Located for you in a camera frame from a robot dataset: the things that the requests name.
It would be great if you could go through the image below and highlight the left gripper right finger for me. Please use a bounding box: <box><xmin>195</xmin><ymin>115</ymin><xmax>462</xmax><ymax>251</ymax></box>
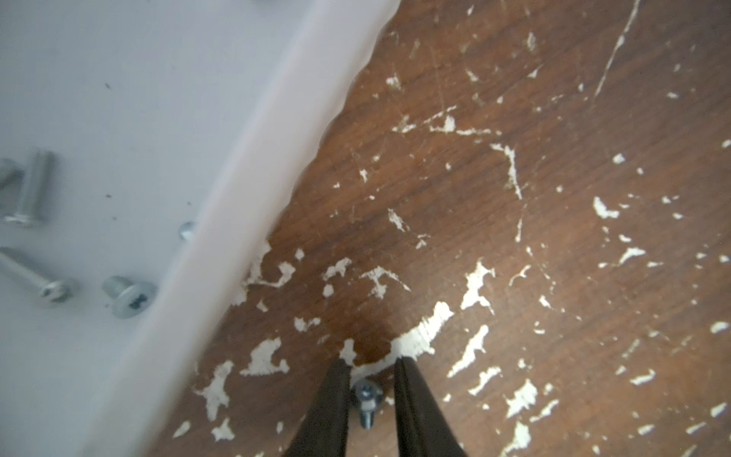
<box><xmin>394</xmin><ymin>357</ymin><xmax>466</xmax><ymax>456</ymax></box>

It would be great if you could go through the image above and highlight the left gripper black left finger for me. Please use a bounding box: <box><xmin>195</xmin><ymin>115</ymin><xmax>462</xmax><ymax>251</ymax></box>
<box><xmin>284</xmin><ymin>359</ymin><xmax>350</xmax><ymax>457</ymax></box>

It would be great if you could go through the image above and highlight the short silver screw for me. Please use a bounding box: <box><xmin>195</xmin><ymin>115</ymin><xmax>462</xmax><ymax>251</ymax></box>
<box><xmin>350</xmin><ymin>378</ymin><xmax>385</xmax><ymax>430</ymax></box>

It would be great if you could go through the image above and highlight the white plastic storage box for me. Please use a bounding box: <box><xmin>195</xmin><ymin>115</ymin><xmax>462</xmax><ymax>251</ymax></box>
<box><xmin>0</xmin><ymin>0</ymin><xmax>404</xmax><ymax>457</ymax></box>

